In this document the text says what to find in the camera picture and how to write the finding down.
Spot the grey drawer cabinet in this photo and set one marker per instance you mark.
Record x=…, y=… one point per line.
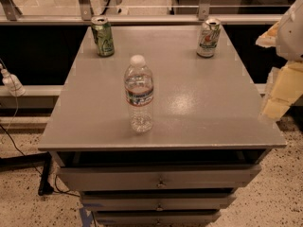
x=205, y=111

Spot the clear plastic water bottle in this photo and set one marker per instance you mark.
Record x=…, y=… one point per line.
x=138, y=84

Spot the top grey drawer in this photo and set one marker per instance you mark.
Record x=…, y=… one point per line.
x=157, y=177

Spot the metal railing frame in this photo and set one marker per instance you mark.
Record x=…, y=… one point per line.
x=141, y=12

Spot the middle grey drawer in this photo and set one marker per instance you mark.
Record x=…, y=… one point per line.
x=157, y=202

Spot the black floor stand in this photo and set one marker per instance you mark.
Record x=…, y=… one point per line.
x=31, y=161

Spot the grey drawer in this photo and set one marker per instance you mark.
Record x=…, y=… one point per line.
x=156, y=218
x=157, y=202
x=157, y=177

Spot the green soda can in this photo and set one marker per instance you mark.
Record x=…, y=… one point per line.
x=103, y=37

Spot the white 7up can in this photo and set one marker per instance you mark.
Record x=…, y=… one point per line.
x=208, y=37

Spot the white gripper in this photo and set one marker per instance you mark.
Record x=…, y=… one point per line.
x=291, y=37

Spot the bottom grey drawer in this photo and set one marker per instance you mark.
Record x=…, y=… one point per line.
x=156, y=218

